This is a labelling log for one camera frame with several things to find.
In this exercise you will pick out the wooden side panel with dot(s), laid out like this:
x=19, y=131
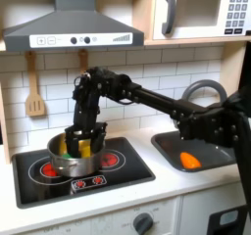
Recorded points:
x=233, y=66

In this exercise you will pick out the dark grey sink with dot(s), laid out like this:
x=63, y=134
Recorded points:
x=166, y=147

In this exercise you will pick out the white toy microwave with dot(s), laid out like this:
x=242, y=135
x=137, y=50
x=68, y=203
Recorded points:
x=202, y=30

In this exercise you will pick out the light wooden shelf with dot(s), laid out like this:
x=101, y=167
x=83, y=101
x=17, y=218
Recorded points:
x=196, y=41

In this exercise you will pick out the steel pot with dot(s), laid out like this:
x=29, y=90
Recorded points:
x=78, y=167

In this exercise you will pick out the dark grey tap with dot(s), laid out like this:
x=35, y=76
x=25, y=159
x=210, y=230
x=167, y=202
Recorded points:
x=204, y=84

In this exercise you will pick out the wooden spoon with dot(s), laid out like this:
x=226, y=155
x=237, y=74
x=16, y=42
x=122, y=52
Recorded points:
x=83, y=61

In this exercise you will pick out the grey range hood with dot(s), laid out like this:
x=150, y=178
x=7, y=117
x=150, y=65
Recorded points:
x=72, y=26

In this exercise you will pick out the wooden slotted spatula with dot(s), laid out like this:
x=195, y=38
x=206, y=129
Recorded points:
x=35, y=105

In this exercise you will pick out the black toy stove top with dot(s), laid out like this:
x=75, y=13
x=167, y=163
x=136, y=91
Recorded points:
x=130, y=170

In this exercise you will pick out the grey oven knob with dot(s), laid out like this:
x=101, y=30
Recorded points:
x=142, y=223

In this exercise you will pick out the orange toy carrot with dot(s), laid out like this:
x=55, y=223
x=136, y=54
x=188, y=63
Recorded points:
x=190, y=161

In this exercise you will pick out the white lower cabinet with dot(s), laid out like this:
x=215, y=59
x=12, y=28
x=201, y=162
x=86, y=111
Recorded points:
x=196, y=209

